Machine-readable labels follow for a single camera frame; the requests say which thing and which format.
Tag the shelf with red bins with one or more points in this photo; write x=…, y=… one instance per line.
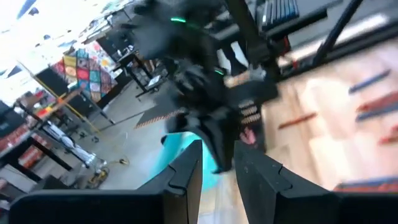
x=18, y=146

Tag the colourful patchwork quilt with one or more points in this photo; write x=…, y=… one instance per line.
x=84, y=74

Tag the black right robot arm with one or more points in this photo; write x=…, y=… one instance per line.
x=161, y=40

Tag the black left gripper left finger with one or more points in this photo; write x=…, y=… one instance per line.
x=174, y=199

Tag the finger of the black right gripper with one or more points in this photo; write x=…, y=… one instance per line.
x=217, y=149
x=231, y=143

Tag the black floor mat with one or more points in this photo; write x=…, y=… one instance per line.
x=161, y=107

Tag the orange crayon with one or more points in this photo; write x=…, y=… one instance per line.
x=297, y=120
x=388, y=135

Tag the black aluminium table frame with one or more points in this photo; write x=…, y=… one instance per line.
x=335, y=54

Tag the red crayon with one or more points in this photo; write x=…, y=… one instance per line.
x=367, y=187
x=377, y=102

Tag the black pole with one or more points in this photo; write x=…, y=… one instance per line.
x=339, y=28

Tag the teal plastic bin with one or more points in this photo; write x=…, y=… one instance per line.
x=180, y=149

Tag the black mesh basket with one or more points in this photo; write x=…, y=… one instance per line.
x=264, y=93

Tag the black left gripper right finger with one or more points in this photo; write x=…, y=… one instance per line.
x=280, y=202

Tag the orange black hazard strip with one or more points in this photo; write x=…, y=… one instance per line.
x=155, y=119

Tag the pink crayon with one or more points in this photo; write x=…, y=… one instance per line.
x=247, y=136

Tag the backlit keyboard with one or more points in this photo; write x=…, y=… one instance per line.
x=280, y=14

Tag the yellow tool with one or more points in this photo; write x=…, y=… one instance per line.
x=98, y=177

